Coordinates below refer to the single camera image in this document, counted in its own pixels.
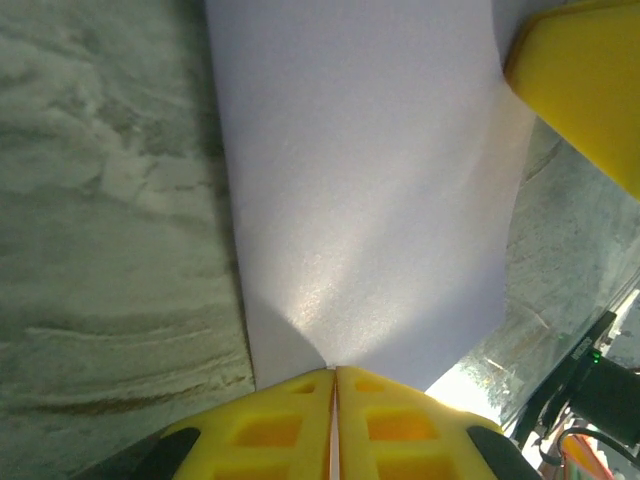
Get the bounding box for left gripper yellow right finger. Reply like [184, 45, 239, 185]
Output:
[336, 365, 545, 480]

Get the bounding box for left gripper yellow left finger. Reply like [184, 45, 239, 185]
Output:
[74, 367, 335, 480]

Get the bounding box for lavender square paper sheet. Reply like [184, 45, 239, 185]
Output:
[203, 0, 537, 392]

